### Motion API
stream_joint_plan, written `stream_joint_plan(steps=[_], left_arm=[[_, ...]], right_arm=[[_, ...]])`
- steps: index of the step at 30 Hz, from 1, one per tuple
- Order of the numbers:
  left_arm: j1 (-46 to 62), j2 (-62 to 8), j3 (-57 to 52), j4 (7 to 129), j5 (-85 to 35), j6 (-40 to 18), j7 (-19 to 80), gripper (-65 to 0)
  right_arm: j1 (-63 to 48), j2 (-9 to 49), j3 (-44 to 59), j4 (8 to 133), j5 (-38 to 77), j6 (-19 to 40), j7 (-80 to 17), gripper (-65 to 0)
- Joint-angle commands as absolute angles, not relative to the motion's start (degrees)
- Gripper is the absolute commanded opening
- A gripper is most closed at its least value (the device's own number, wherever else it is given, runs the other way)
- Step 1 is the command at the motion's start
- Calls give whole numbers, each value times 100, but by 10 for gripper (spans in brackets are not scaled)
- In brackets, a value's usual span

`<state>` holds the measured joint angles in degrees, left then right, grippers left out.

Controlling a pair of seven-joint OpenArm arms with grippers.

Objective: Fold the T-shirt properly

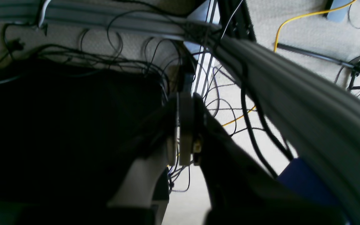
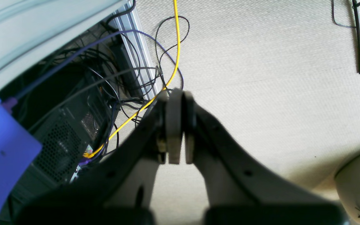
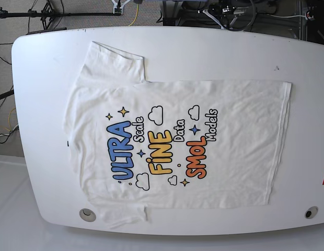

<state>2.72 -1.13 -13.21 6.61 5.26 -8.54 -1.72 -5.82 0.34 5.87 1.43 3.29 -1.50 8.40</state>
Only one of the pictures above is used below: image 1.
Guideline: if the yellow cable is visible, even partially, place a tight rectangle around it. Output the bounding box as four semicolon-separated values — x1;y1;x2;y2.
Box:
222;0;357;127

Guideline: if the blue box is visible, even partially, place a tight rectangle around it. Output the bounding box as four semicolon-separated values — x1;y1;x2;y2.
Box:
276;158;341;207

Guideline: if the grey aluminium frame rail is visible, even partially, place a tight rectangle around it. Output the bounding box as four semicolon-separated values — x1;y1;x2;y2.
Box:
0;0;360;225

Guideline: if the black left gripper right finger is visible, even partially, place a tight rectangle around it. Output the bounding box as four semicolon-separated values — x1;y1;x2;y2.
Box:
180;93;348;225

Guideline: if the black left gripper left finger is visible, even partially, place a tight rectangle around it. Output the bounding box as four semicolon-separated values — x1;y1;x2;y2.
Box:
106;94;180;225

